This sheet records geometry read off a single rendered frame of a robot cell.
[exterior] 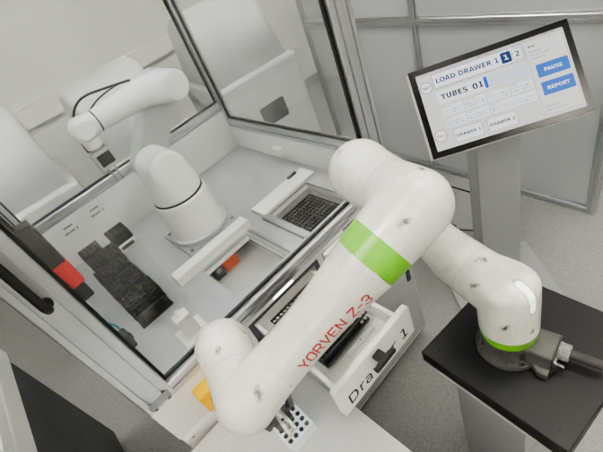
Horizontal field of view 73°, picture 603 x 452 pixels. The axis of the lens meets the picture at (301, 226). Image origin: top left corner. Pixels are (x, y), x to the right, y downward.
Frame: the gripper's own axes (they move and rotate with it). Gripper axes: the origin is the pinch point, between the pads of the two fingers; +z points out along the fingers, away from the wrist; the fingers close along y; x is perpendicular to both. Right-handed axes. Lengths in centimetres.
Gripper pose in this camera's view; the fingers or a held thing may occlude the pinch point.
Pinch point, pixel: (285, 422)
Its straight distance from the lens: 111.0
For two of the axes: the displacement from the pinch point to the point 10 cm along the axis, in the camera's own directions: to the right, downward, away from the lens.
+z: 3.2, 7.2, 6.1
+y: 7.0, -6.2, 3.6
